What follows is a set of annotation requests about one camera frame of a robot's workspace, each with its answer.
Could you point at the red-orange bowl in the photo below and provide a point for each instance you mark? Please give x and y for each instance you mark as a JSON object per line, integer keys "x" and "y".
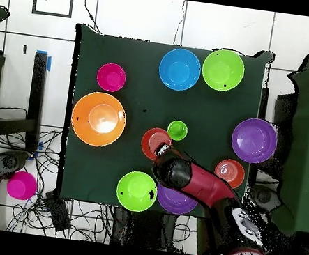
{"x": 230, "y": 172}
{"x": 152, "y": 140}

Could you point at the green cup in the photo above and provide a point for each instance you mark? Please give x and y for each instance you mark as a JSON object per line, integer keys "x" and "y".
{"x": 177, "y": 130}

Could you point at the blue bowl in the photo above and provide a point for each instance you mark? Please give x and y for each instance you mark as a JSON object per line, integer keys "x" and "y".
{"x": 180, "y": 69}

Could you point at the purple bowl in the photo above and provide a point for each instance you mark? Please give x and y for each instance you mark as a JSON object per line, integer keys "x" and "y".
{"x": 174, "y": 201}
{"x": 254, "y": 140}

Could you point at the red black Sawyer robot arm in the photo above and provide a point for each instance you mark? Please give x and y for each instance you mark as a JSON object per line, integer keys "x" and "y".
{"x": 203, "y": 184}

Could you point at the dark green table cloth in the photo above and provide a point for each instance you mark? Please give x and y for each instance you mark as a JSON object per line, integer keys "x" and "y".
{"x": 146, "y": 104}

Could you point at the large orange bowl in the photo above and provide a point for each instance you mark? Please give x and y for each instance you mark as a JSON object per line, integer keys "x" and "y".
{"x": 98, "y": 119}

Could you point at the small green bowl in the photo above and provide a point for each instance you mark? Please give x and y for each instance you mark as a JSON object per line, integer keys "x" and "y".
{"x": 136, "y": 191}

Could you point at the pink bowl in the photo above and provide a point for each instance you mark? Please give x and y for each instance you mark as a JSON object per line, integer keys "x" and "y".
{"x": 111, "y": 77}

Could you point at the large green bowl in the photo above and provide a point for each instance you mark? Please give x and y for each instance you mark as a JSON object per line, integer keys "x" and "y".
{"x": 223, "y": 70}

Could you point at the black grey base foot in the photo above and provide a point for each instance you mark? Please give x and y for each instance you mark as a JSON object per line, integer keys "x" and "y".
{"x": 263, "y": 195}
{"x": 9, "y": 161}

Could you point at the black power adapter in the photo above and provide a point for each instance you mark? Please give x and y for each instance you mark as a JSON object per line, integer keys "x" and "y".
{"x": 57, "y": 211}

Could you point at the pink cup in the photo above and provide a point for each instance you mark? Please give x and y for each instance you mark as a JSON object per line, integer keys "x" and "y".
{"x": 21, "y": 185}

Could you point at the black pedestal column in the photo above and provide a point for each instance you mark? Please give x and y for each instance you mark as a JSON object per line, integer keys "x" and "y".
{"x": 143, "y": 230}

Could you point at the black metal stool frame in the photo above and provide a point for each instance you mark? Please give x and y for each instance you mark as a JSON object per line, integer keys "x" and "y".
{"x": 37, "y": 89}

